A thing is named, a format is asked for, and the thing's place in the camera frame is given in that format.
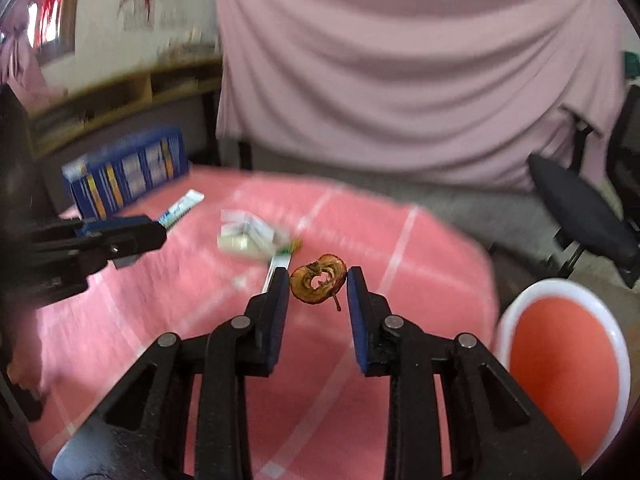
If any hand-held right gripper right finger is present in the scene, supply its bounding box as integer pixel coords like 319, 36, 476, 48
346, 266, 584, 480

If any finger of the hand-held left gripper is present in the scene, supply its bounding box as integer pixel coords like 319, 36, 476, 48
30, 220, 168, 304
30, 214, 154, 242

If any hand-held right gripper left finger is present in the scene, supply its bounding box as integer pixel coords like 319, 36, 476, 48
52, 266, 292, 480

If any dried apple slice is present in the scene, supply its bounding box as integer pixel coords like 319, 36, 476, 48
290, 254, 348, 312

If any white toothpaste tube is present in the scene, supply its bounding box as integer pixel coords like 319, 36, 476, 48
157, 190, 206, 232

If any white green paper strip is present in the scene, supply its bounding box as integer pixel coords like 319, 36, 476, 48
261, 240, 303, 295

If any orange bin with white rim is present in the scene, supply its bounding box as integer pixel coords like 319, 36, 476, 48
495, 280, 632, 471

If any blue cardboard box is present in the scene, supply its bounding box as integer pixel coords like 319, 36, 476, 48
62, 127, 190, 221

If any pink checked blanket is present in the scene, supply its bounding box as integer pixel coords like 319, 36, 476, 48
27, 165, 501, 480

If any pink curtain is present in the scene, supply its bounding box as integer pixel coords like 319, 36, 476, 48
0, 0, 71, 111

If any wooden shelf unit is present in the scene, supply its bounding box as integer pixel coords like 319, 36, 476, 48
30, 57, 223, 156

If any black office chair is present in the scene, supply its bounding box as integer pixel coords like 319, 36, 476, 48
527, 85, 640, 288

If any pink hanging sheet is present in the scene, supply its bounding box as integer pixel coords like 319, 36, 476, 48
215, 0, 628, 193

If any paper wall calendar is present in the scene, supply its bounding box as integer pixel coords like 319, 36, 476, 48
122, 0, 191, 31

